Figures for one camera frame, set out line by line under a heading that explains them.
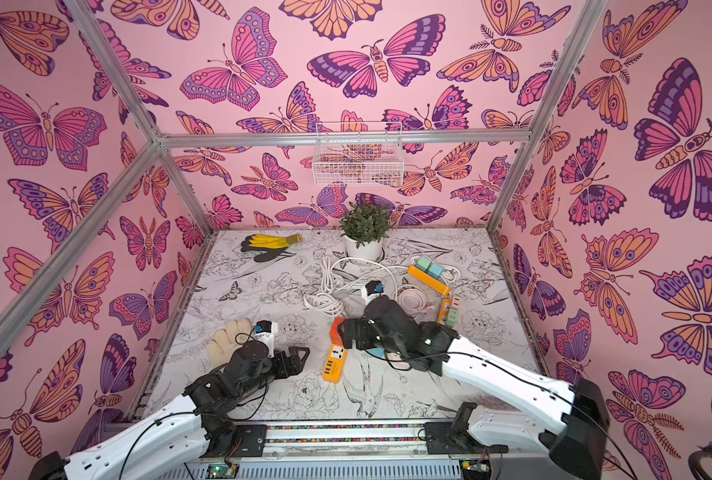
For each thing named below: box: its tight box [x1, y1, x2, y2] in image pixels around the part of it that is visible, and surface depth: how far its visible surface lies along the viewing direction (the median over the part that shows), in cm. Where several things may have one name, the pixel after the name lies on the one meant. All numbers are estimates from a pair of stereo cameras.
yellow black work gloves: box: [240, 233, 303, 262], surface depth 115 cm
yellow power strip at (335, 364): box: [322, 344, 348, 384], surface depth 85 cm
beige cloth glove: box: [205, 318, 253, 370], surface depth 92 cm
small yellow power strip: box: [437, 295, 461, 328], surface depth 93 cm
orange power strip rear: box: [407, 265, 451, 296], surface depth 103 cm
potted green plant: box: [339, 199, 394, 260], surface depth 98 cm
